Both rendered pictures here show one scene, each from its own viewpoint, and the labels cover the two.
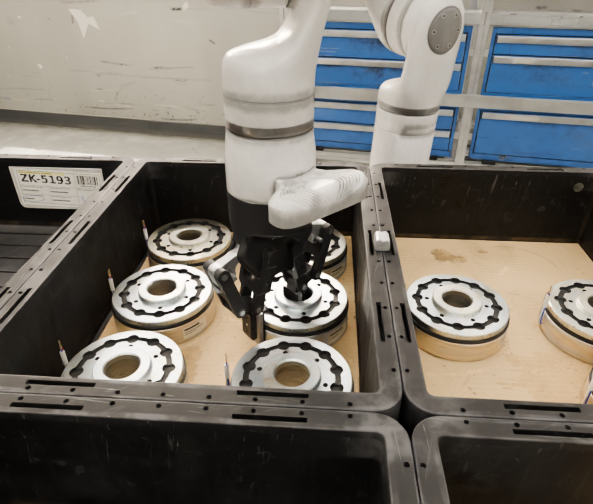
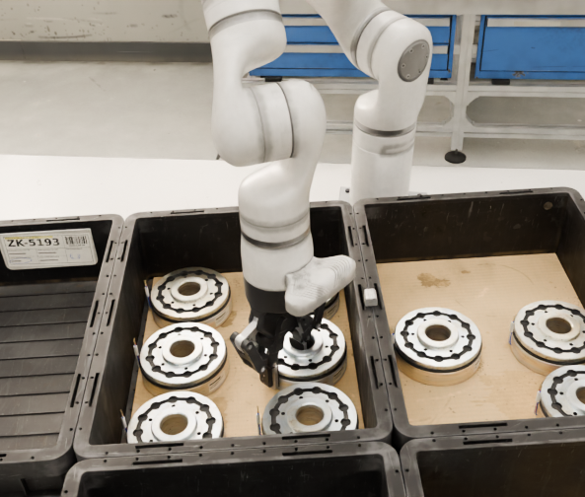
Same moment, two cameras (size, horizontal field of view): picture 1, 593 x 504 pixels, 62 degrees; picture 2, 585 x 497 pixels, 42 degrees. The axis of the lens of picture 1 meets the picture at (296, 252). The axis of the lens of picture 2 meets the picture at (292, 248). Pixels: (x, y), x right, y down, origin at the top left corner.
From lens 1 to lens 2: 0.41 m
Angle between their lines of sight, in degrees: 6
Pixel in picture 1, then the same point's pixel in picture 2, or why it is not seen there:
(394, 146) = (375, 164)
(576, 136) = not seen: outside the picture
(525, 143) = (546, 54)
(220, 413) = (274, 453)
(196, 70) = not seen: outside the picture
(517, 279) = (495, 300)
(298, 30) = (297, 177)
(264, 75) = (274, 209)
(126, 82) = not seen: outside the picture
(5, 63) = not seen: outside the picture
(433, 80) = (407, 104)
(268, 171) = (280, 269)
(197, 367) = (227, 415)
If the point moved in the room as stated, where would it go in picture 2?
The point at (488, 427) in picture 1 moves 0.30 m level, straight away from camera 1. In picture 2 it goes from (447, 442) to (515, 253)
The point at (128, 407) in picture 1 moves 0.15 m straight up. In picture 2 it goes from (212, 457) to (191, 336)
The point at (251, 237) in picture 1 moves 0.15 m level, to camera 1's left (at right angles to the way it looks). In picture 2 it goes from (266, 312) to (123, 327)
